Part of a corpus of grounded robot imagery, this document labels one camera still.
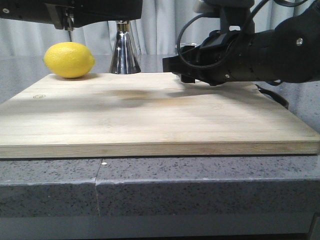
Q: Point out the steel double jigger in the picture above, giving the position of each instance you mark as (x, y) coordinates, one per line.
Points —
(124, 59)

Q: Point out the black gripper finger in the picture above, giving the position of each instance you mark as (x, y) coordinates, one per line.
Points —
(176, 66)

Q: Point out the wooden cutting board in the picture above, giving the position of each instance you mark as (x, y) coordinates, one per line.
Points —
(147, 114)

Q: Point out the yellow lemon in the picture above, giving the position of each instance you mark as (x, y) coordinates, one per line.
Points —
(69, 59)

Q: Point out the grey curtain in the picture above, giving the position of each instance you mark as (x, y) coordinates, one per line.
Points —
(154, 34)

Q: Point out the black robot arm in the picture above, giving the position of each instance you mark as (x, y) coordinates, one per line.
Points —
(289, 53)

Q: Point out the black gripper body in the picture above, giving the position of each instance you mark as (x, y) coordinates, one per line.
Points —
(219, 59)
(69, 14)

